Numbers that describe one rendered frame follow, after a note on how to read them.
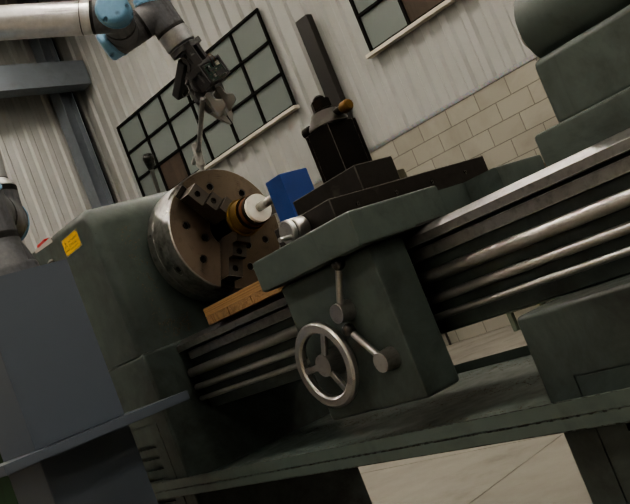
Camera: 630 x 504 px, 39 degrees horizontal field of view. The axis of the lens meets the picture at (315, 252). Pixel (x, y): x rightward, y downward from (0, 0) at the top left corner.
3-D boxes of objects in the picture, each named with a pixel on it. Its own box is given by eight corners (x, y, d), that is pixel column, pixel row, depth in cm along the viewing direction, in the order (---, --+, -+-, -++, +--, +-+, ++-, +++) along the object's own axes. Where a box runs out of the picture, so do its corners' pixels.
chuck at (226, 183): (169, 307, 214) (140, 184, 219) (275, 289, 233) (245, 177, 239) (186, 297, 207) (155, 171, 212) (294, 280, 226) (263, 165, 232)
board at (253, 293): (208, 325, 202) (202, 309, 203) (324, 283, 225) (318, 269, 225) (278, 292, 179) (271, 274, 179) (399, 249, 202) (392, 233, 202)
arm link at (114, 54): (88, 24, 201) (129, -2, 203) (97, 41, 212) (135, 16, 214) (108, 51, 201) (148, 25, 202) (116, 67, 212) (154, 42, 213)
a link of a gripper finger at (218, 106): (232, 121, 209) (209, 88, 208) (220, 131, 214) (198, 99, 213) (241, 115, 211) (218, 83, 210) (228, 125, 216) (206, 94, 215)
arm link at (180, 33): (154, 45, 211) (177, 33, 216) (165, 61, 212) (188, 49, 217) (167, 29, 206) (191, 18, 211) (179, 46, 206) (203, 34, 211)
